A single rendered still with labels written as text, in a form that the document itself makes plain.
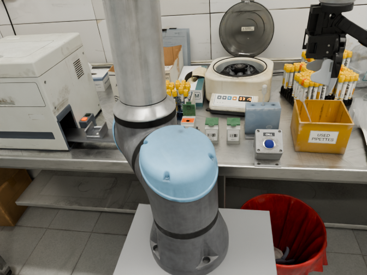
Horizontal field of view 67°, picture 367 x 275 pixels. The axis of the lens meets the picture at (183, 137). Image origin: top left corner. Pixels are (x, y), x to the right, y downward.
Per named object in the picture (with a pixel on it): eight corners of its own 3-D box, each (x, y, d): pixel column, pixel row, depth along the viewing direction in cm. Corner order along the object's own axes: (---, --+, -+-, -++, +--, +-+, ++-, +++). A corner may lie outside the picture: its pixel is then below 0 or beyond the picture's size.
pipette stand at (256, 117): (244, 139, 87) (246, 111, 81) (243, 126, 92) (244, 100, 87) (278, 139, 85) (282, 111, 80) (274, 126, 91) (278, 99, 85)
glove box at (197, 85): (175, 106, 108) (172, 83, 102) (184, 81, 127) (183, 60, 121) (207, 106, 106) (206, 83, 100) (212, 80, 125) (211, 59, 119)
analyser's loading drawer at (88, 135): (59, 144, 90) (53, 131, 87) (69, 132, 95) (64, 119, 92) (119, 145, 86) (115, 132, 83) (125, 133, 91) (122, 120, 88)
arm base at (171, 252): (219, 288, 46) (218, 253, 41) (138, 265, 51) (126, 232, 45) (235, 217, 58) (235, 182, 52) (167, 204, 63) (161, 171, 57)
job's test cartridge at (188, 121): (182, 141, 86) (179, 124, 83) (184, 132, 90) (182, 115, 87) (194, 141, 86) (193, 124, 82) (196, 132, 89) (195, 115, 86)
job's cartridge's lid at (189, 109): (182, 102, 84) (182, 101, 85) (182, 116, 86) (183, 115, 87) (194, 102, 83) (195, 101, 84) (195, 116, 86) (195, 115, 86)
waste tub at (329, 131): (294, 151, 80) (299, 122, 74) (289, 126, 90) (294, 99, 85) (345, 155, 77) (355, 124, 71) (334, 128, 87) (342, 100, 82)
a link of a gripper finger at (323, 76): (306, 95, 73) (311, 58, 70) (331, 95, 71) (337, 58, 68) (308, 97, 70) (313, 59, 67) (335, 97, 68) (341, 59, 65)
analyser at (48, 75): (-7, 149, 94) (-59, 63, 77) (39, 108, 116) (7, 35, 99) (77, 151, 89) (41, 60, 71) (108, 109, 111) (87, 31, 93)
